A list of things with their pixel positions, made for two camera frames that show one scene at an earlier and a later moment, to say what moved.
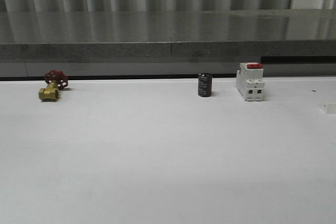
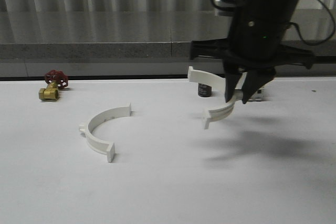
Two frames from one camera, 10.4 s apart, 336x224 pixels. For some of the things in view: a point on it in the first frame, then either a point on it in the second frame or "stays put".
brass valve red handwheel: (56, 80) stays put
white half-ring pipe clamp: (329, 108) → (219, 82)
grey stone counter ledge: (80, 34) stays put
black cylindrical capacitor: (205, 84) stays put
